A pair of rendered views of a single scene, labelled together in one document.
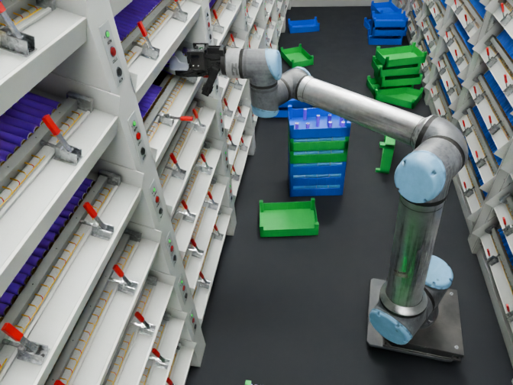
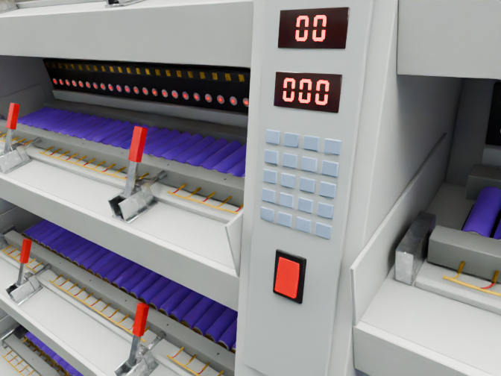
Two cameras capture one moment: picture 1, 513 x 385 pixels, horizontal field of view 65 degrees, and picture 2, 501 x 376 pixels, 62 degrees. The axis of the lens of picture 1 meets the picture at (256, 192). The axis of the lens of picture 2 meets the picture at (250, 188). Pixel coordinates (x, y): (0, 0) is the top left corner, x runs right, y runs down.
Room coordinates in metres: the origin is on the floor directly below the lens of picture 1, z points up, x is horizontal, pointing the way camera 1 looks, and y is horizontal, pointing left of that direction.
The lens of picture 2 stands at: (1.57, -0.13, 1.50)
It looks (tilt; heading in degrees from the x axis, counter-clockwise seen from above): 15 degrees down; 115
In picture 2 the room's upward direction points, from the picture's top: 3 degrees clockwise
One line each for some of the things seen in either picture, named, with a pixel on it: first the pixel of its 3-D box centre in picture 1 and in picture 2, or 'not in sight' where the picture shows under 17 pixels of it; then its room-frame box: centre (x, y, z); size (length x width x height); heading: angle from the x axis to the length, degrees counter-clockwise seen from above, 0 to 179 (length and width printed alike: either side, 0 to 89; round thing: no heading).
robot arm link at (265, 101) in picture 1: (266, 96); not in sight; (1.21, -0.06, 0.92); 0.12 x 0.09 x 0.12; 132
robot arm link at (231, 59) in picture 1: (233, 63); not in sight; (1.22, 0.04, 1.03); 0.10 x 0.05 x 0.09; 168
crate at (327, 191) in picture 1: (314, 179); not in sight; (1.79, -0.34, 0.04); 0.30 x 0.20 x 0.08; 86
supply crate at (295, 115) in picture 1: (317, 120); not in sight; (1.79, -0.34, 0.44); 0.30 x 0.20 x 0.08; 87
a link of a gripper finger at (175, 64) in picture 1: (174, 64); not in sight; (1.24, 0.23, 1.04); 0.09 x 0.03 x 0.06; 82
